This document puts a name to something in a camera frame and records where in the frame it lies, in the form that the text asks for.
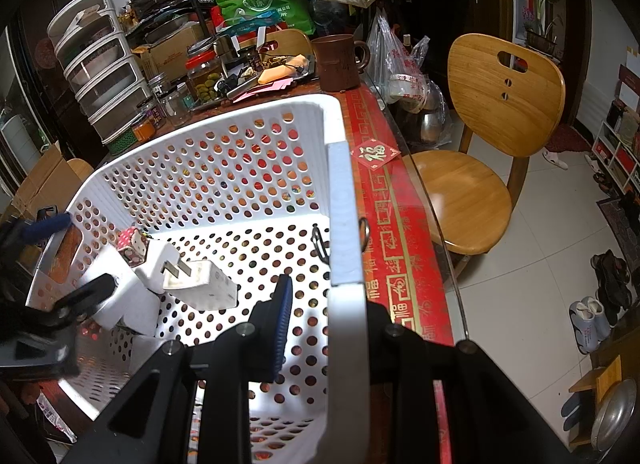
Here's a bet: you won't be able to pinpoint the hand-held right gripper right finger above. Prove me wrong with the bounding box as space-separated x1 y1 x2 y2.
366 288 583 464

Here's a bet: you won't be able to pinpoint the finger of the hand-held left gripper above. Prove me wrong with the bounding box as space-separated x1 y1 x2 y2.
0 271 119 381
0 211 73 251

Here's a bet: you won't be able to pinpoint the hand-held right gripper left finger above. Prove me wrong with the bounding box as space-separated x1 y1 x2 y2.
62 274 294 464

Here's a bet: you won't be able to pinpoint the large white block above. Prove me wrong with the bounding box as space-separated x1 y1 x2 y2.
87 243 161 337

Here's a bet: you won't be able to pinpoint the pink cartoon cat box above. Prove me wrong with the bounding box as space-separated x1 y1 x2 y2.
116 226 148 267

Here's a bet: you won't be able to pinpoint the white plug adapter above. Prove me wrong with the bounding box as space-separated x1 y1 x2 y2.
134 239 193 295

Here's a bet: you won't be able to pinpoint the white perforated plastic basket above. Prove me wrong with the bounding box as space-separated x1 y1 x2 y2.
25 94 371 464

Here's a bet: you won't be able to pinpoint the plain open cardboard box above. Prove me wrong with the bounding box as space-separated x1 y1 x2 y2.
0 141 81 225

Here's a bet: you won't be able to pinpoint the wooden chair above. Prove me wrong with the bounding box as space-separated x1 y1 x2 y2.
402 33 567 290
257 29 313 57
67 159 96 182

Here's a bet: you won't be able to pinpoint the small green basket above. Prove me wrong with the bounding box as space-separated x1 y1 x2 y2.
107 131 138 155

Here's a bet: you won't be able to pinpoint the red gold patterned table mat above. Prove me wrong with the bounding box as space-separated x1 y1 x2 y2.
340 84 456 464

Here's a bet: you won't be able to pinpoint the jar with orange contents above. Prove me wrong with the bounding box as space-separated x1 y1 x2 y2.
131 109 166 142

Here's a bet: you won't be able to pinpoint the white plastic drawer tower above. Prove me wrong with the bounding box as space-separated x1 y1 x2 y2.
47 0 153 145

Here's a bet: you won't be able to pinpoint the empty glass jar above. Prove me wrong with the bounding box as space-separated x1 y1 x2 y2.
160 89 193 126

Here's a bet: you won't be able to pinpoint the red diamond paper sticker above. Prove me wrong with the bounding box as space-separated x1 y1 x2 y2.
350 140 401 171

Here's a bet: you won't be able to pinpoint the grey slipper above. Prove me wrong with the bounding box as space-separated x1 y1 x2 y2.
569 301 601 355
585 296 613 342

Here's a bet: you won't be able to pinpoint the printed cardboard box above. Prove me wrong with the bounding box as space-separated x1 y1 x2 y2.
134 24 211 82

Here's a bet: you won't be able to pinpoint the blue slippers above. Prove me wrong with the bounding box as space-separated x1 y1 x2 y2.
561 391 588 432

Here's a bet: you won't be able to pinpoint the glass jar red lid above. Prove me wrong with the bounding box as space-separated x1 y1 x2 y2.
186 51 228 102

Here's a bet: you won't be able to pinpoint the steel pot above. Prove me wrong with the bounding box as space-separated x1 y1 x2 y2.
417 104 453 145

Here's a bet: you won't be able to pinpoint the small wooden stool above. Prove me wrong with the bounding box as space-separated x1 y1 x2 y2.
569 354 623 445

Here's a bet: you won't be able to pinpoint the metal tray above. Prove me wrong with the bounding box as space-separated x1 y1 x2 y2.
192 56 321 112

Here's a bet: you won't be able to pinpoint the pink paper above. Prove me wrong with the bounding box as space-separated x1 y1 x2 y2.
231 78 296 104

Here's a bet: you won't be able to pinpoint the dark sandals pair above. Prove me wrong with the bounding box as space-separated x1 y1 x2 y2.
590 250 626 290

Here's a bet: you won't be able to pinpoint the white printed bowl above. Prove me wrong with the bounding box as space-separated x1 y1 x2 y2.
387 73 431 112

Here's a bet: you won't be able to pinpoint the metal basin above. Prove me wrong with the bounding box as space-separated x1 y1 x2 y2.
590 376 640 452

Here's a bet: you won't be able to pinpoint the orange packet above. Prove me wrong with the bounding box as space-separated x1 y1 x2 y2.
257 64 296 85

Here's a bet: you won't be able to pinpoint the black metal rack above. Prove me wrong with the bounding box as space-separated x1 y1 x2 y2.
189 0 221 37

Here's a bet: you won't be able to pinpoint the dark patterned rug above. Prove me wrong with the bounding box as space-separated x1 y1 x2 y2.
596 194 640 265

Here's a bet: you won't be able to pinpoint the brown ceramic mug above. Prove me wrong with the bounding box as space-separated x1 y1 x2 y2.
311 34 372 93

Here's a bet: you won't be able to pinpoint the red doormat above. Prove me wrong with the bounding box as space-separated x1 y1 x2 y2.
552 123 593 154

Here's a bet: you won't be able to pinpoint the clear plastic bag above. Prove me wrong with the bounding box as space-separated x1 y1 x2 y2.
367 9 451 115
410 35 431 65

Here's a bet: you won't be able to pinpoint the white cube shelf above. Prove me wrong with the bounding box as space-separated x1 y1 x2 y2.
592 99 640 195

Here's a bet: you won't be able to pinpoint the potted plant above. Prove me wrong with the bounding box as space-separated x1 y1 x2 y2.
520 0 566 52

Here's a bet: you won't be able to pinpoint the black wire clip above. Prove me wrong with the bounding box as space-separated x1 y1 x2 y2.
310 225 331 265

